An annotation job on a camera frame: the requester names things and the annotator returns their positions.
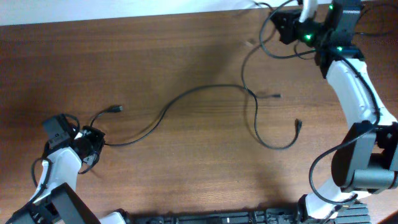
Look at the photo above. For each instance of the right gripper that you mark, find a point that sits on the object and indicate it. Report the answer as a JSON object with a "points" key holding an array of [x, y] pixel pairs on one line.
{"points": [[288, 32]]}

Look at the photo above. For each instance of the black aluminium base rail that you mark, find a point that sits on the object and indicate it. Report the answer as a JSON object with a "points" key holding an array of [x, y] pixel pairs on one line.
{"points": [[242, 217]]}

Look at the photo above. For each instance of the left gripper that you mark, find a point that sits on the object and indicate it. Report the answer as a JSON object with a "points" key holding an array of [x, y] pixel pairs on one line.
{"points": [[100, 135]]}

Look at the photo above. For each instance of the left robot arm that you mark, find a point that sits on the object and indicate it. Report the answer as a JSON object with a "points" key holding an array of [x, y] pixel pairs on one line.
{"points": [[55, 200]]}

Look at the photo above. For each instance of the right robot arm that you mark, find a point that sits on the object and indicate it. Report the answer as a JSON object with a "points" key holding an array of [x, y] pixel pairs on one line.
{"points": [[365, 162]]}

